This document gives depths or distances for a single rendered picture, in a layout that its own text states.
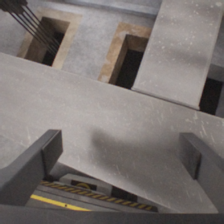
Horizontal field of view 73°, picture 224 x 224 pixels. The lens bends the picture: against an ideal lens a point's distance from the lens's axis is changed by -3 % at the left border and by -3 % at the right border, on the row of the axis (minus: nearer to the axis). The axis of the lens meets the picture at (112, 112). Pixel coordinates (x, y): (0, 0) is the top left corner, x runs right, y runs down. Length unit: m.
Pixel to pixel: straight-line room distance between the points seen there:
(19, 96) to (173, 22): 0.28
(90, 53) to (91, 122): 0.85
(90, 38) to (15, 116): 0.89
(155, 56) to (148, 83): 0.04
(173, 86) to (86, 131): 0.15
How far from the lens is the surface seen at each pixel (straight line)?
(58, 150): 0.16
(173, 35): 0.28
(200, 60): 0.27
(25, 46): 1.32
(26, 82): 0.31
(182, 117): 0.24
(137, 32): 1.09
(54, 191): 0.68
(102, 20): 1.18
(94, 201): 0.63
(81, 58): 1.07
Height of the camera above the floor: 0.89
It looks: 78 degrees down
